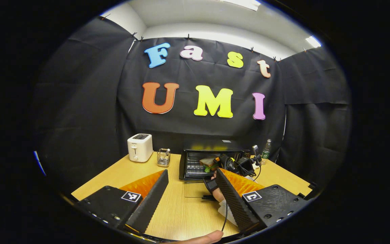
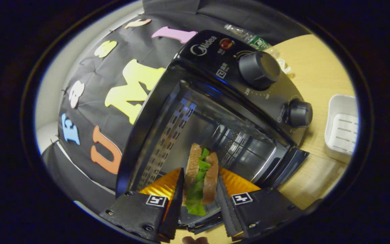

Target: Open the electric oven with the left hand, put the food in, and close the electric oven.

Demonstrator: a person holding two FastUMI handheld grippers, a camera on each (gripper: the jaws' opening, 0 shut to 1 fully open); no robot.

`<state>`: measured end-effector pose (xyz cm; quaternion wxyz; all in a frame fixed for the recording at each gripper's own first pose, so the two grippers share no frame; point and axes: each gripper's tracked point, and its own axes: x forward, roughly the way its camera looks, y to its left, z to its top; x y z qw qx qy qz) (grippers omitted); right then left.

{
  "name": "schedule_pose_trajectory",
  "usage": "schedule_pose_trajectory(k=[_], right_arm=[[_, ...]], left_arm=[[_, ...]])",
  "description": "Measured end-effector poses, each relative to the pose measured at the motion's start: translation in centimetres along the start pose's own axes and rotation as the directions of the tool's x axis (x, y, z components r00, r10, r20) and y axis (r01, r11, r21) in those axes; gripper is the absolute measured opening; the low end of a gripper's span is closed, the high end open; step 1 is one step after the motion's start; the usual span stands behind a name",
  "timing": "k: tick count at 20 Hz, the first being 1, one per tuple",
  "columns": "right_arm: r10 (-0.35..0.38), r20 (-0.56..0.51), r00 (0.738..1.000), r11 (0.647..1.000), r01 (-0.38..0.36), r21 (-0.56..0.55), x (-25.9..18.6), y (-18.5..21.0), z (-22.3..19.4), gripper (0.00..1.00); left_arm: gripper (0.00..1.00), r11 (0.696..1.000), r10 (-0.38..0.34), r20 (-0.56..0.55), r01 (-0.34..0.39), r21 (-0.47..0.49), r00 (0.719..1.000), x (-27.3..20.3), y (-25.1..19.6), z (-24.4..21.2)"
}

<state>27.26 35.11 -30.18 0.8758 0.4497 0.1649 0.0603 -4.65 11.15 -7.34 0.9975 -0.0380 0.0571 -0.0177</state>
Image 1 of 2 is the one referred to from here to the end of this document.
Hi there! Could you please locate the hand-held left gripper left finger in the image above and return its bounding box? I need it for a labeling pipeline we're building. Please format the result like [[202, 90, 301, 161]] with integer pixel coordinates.
[[75, 169, 169, 235]]

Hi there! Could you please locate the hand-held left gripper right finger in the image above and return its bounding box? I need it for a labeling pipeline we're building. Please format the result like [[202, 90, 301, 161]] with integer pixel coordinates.
[[215, 167, 309, 235]]

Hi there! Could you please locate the sandwich with lettuce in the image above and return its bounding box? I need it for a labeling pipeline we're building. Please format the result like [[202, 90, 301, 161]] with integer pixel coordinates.
[[200, 155, 221, 172]]

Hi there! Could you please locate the black electric oven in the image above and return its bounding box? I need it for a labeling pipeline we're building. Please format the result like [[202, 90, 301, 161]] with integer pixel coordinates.
[[179, 139, 254, 199]]

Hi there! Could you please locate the clear plastic water bottle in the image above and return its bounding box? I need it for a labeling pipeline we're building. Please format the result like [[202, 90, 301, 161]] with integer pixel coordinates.
[[261, 139, 272, 160]]

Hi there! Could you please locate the white toaster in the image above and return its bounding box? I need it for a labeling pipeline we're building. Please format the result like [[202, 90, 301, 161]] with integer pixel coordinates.
[[127, 134, 154, 163]]

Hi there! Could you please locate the black backdrop cloth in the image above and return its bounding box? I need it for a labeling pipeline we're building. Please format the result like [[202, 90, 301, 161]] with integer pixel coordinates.
[[32, 15, 353, 190]]

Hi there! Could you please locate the ceiling light panel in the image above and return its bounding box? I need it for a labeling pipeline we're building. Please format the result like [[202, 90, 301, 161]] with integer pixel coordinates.
[[305, 35, 322, 48], [220, 0, 262, 12]]

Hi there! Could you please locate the black cable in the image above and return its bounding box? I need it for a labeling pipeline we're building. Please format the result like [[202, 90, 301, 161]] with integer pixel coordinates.
[[220, 200, 230, 234]]

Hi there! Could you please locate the small metal wire holder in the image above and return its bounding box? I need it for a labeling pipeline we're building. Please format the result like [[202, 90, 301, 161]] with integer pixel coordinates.
[[157, 148, 171, 167]]

